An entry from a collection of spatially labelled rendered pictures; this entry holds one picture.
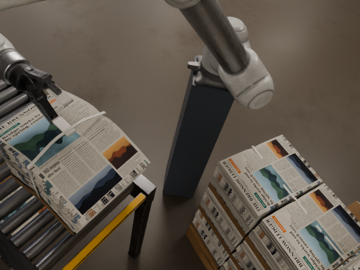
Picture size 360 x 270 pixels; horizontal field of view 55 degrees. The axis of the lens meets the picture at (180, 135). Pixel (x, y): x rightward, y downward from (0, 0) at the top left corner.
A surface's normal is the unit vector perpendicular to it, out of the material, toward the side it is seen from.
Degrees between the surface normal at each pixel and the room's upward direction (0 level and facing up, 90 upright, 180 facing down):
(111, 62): 0
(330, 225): 2
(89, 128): 3
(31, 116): 20
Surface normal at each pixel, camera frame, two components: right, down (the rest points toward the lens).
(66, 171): 0.41, -0.37
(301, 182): 0.15, -0.59
